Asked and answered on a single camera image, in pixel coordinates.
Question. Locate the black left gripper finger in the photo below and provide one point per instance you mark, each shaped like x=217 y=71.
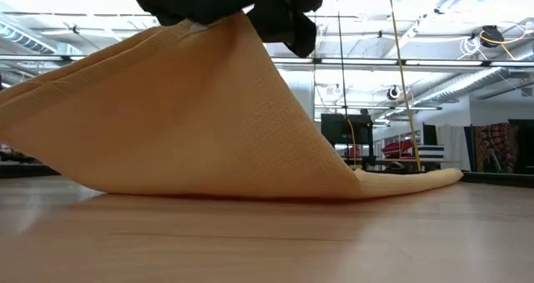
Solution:
x=187 y=3

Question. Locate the yellow waffle weave towel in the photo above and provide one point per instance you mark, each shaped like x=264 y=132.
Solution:
x=167 y=120

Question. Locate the long horizontal light bar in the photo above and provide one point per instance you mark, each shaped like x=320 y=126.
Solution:
x=417 y=62

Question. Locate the black monitor on stand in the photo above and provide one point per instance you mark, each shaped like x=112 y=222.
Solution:
x=338 y=128

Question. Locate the red fabric pile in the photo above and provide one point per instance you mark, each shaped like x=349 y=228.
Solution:
x=398 y=148

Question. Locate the navy white striped box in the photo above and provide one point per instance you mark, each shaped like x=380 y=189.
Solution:
x=431 y=152

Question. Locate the distant long table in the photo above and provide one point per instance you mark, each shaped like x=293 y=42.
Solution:
x=438 y=162

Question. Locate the patterned hanging rug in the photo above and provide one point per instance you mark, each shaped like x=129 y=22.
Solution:
x=496 y=147

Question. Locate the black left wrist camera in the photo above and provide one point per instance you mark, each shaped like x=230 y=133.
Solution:
x=288 y=28

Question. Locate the silver ventilation duct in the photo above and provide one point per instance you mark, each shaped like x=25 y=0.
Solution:
x=459 y=84

